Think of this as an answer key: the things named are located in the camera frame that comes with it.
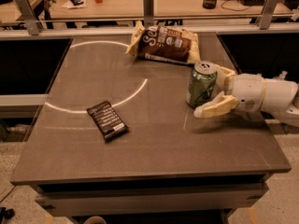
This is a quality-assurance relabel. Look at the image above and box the green soda can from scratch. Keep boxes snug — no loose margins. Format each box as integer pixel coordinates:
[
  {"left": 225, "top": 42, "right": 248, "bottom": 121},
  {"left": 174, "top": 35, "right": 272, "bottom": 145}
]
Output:
[{"left": 186, "top": 61, "right": 218, "bottom": 108}]

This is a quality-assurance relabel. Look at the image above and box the middle metal bracket post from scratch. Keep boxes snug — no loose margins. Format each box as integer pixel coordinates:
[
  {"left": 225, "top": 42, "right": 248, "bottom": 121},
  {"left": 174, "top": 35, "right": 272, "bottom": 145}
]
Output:
[{"left": 143, "top": 0, "right": 154, "bottom": 28}]

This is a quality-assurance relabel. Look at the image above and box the black cable on desk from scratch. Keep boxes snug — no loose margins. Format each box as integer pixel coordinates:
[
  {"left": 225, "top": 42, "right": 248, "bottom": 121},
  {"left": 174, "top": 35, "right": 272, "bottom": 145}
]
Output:
[{"left": 221, "top": 0, "right": 254, "bottom": 12}]

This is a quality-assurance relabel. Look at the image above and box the black rxbar chocolate bar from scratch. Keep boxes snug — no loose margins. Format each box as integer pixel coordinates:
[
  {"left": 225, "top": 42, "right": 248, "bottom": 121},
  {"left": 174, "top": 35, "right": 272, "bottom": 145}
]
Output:
[{"left": 87, "top": 101, "right": 128, "bottom": 142}]

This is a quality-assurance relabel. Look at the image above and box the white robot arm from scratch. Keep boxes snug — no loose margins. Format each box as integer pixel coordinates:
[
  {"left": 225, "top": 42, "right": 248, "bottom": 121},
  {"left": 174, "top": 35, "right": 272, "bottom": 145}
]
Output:
[{"left": 193, "top": 64, "right": 299, "bottom": 127}]

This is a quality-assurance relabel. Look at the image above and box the right metal bracket post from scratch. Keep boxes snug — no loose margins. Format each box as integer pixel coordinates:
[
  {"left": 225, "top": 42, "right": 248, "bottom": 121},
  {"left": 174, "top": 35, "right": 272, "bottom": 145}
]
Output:
[{"left": 256, "top": 0, "right": 278, "bottom": 30}]

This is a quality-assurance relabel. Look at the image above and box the metal bracket post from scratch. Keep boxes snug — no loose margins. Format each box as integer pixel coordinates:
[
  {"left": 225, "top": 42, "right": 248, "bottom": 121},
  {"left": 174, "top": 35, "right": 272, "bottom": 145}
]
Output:
[
  {"left": 256, "top": 0, "right": 278, "bottom": 30},
  {"left": 15, "top": 0, "right": 42, "bottom": 35},
  {"left": 143, "top": 0, "right": 154, "bottom": 28}
]

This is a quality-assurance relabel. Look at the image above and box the brown chip bag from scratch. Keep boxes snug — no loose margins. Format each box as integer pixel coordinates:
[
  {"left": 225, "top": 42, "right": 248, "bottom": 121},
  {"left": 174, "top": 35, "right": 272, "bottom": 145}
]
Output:
[{"left": 126, "top": 21, "right": 200, "bottom": 64}]

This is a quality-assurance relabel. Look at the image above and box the left metal bracket post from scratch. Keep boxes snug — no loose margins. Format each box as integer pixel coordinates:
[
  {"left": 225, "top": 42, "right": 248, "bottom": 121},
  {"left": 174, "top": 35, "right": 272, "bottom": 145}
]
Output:
[{"left": 15, "top": 0, "right": 42, "bottom": 35}]

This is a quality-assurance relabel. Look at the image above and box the clear plastic bottle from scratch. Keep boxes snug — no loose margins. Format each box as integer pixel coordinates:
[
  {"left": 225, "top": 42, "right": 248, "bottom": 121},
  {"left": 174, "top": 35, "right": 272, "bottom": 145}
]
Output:
[{"left": 275, "top": 71, "right": 288, "bottom": 80}]

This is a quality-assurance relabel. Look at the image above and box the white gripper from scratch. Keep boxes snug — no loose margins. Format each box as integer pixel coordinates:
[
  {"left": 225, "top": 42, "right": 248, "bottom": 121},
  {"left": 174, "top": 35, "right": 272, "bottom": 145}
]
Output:
[{"left": 193, "top": 64, "right": 265, "bottom": 119}]

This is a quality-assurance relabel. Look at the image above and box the background wooden desk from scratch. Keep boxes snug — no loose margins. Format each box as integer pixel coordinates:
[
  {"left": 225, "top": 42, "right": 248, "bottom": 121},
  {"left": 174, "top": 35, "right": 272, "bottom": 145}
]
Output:
[{"left": 0, "top": 0, "right": 291, "bottom": 25}]

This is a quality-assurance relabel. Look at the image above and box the black mesh pen cup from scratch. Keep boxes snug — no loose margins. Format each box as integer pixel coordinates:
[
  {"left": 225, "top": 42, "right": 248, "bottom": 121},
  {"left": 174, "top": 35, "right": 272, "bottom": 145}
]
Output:
[{"left": 203, "top": 0, "right": 218, "bottom": 9}]

